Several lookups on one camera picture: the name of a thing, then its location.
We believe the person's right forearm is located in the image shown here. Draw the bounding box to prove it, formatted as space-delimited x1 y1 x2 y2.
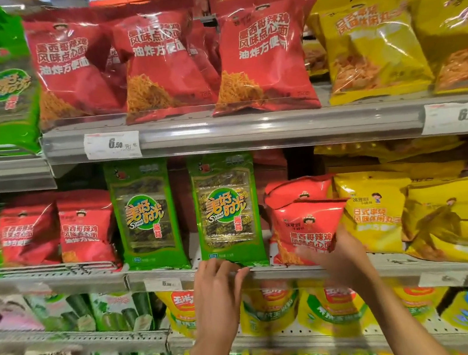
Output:
356 272 452 355

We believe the pile of yellow snack bags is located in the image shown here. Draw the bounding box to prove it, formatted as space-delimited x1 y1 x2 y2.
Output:
312 122 468 290

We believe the white perforated metal shelf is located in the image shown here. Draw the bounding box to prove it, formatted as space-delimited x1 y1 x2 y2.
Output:
0 255 468 355

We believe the red noodle snack bag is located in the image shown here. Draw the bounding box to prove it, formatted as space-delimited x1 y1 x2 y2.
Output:
52 185 124 277
262 172 338 213
0 190 66 272
266 194 357 272

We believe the row of red packets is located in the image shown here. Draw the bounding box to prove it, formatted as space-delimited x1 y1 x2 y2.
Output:
20 0 375 153

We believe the small white price tag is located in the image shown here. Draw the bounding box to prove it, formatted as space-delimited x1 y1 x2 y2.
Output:
417 265 468 294
143 273 184 297

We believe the person's left hand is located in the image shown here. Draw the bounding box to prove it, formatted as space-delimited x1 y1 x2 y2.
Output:
185 252 261 346

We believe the person's right hand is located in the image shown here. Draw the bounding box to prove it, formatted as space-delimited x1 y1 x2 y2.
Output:
293 220 382 307

